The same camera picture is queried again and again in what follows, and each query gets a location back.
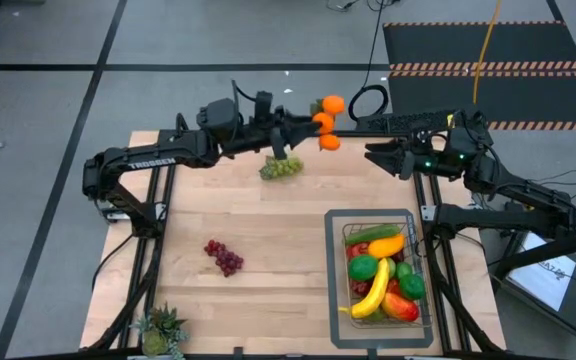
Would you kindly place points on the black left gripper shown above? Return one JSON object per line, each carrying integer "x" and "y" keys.
{"x": 275, "y": 132}

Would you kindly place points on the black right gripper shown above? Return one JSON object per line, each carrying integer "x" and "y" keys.
{"x": 428, "y": 162}

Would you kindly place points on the orange tangerine cluster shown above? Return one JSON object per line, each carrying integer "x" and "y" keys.
{"x": 327, "y": 122}

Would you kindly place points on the green grape bunch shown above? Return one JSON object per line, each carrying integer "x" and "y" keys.
{"x": 280, "y": 167}

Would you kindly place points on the green cucumber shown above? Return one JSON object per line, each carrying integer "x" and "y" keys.
{"x": 373, "y": 234}

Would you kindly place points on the yellow oval fruit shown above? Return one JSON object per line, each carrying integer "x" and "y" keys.
{"x": 386, "y": 246}

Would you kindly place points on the bright red apple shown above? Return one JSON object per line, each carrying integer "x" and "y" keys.
{"x": 358, "y": 250}

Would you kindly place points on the large green lime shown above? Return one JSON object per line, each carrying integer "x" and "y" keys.
{"x": 412, "y": 286}
{"x": 363, "y": 267}

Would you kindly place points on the small green lime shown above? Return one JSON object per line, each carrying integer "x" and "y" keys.
{"x": 404, "y": 269}

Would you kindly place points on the yellow banana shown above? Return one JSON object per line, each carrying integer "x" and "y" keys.
{"x": 375, "y": 292}

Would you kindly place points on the red grape bunch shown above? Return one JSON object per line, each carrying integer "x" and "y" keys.
{"x": 224, "y": 258}

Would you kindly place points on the red and orange mango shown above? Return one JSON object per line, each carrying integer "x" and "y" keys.
{"x": 400, "y": 306}

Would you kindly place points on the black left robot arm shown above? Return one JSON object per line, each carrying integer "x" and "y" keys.
{"x": 153, "y": 160}

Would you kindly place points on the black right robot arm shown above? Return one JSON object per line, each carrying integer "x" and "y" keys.
{"x": 518, "y": 215}

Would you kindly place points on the yellow tag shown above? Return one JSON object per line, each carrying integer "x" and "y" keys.
{"x": 450, "y": 120}

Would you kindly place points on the grey mat with dark border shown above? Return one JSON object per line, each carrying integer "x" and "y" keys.
{"x": 329, "y": 280}

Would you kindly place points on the black hazard-striped floor mat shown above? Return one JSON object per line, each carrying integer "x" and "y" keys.
{"x": 488, "y": 45}

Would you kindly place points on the black stand beam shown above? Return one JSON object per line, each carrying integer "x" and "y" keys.
{"x": 558, "y": 250}

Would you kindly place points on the green succulent plant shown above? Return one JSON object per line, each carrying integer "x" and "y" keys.
{"x": 160, "y": 330}

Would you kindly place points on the black aluminium table frame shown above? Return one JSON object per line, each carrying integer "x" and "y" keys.
{"x": 358, "y": 133}

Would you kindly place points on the black perforated bracket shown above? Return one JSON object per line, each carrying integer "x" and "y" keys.
{"x": 403, "y": 121}

